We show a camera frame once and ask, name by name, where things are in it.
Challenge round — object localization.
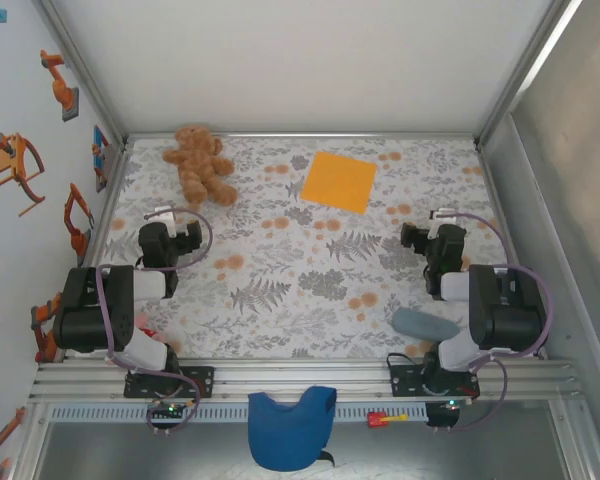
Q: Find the orange grey gripper sticker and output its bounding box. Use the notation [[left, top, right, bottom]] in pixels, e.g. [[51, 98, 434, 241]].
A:
[[0, 131, 47, 218]]

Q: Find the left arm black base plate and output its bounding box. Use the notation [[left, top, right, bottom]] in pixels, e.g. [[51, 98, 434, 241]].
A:
[[123, 366, 216, 400]]

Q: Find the blue cloth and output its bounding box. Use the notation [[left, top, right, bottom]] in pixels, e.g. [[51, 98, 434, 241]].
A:
[[247, 385, 339, 472]]

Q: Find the white slotted cable duct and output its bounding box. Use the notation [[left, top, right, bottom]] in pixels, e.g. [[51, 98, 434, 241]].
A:
[[47, 403, 431, 423]]

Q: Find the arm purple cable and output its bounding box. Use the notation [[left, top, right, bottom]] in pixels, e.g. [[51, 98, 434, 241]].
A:
[[95, 207, 214, 437], [429, 209, 552, 434]]

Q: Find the aluminium frame post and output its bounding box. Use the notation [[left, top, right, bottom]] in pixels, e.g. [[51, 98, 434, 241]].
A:
[[32, 0, 131, 151], [472, 0, 584, 149]]

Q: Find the floral tablecloth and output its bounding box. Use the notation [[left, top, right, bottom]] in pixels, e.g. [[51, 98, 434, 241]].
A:
[[74, 135, 536, 359]]

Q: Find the grey blue pouch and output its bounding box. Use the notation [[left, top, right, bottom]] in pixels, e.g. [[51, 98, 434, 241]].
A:
[[391, 307, 460, 342]]

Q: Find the orange paper sheet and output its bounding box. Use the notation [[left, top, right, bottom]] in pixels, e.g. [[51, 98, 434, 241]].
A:
[[300, 151, 378, 215]]

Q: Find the pink plush toy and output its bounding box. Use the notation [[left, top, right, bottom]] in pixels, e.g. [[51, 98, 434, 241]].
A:
[[132, 312, 170, 347]]

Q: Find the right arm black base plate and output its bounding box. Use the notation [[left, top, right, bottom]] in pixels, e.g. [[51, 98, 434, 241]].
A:
[[388, 363, 481, 400]]

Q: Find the grey metal side panel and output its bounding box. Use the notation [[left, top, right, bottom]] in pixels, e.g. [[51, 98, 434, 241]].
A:
[[484, 0, 600, 480]]

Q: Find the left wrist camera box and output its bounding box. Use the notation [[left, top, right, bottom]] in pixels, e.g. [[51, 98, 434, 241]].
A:
[[144, 206, 180, 237]]

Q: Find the brown teddy bear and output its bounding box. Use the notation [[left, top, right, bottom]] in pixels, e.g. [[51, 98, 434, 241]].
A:
[[161, 124, 240, 206]]

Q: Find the thin aluminium frame rail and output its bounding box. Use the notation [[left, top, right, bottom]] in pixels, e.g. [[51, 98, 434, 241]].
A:
[[124, 130, 481, 142]]

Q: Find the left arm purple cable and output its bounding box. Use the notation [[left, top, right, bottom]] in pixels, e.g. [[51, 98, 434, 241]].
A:
[[95, 207, 214, 437]]

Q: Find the blue orange machine sticker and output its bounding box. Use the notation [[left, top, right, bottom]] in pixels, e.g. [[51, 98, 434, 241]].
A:
[[91, 124, 112, 194]]

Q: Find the wide aluminium frame rail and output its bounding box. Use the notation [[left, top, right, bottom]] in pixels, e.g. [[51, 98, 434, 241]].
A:
[[28, 355, 586, 404]]

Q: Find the thin black cable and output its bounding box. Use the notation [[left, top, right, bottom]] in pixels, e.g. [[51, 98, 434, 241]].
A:
[[385, 351, 427, 374]]

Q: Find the red yellow tool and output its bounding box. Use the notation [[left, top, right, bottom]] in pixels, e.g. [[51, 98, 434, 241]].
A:
[[367, 410, 410, 429]]

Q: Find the aluminium side rail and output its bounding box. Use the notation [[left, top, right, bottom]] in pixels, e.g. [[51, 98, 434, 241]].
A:
[[59, 142, 134, 362], [474, 139, 546, 360]]

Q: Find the grey metal shelf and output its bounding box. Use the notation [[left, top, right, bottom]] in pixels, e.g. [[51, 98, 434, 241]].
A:
[[29, 419, 571, 480]]

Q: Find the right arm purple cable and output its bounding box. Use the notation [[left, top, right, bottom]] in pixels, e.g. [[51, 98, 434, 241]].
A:
[[429, 209, 552, 434]]

